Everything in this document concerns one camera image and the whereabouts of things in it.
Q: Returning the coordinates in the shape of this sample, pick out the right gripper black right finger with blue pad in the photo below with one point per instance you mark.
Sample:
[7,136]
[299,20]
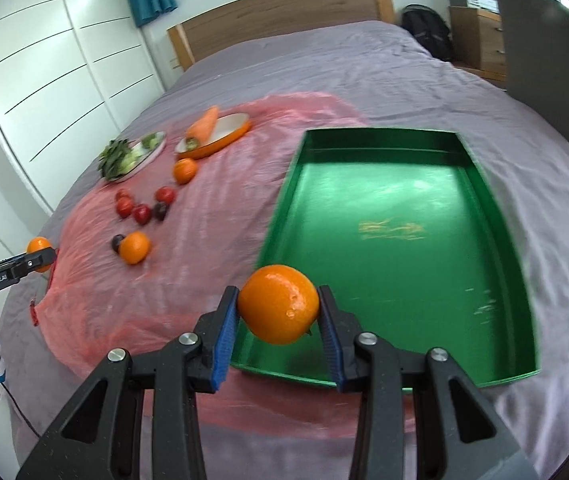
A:
[459,435]

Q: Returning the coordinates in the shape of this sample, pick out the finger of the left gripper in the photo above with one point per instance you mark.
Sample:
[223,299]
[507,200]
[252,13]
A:
[16,268]

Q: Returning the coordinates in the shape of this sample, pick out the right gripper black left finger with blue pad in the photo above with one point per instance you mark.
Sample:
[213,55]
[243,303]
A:
[97,434]

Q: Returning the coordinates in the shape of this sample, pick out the dark plum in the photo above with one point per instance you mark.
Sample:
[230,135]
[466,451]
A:
[116,242]
[160,210]

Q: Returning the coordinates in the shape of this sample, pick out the red apple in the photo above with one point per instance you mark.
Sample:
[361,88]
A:
[165,194]
[142,214]
[122,193]
[124,206]

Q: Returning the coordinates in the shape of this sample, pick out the carrot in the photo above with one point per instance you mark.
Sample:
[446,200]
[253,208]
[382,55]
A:
[201,130]

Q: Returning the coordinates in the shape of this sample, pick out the smartphone red case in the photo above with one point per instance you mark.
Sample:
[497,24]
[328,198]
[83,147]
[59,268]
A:
[40,295]

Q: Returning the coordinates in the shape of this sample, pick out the green leafy vegetable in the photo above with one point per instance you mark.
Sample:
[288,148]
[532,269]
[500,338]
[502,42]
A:
[114,158]

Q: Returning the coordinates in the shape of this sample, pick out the pink plastic sheet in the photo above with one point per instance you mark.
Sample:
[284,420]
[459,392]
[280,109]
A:
[210,239]

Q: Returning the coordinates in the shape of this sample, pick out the white plate with greens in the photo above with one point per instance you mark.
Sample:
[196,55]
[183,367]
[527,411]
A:
[137,157]

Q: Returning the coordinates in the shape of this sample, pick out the white wardrobe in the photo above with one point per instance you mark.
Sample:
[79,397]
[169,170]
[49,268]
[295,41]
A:
[74,74]

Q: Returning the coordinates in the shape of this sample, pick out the green metal tray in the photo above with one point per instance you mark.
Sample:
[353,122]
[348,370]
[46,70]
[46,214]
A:
[402,226]

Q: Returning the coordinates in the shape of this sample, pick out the orange oval dish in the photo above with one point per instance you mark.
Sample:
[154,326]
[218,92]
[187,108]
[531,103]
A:
[228,130]

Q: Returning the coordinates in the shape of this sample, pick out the purple bed cover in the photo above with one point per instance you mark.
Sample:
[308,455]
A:
[382,71]

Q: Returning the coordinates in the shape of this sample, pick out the grey chair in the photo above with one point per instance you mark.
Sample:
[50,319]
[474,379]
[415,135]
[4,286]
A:
[536,39]

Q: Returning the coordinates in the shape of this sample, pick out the wooden nightstand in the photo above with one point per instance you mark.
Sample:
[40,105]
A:
[477,39]

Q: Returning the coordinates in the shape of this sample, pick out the black backpack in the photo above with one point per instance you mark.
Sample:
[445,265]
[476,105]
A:
[430,30]

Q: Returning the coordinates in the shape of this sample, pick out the wooden headboard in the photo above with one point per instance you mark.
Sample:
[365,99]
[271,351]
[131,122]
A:
[245,20]

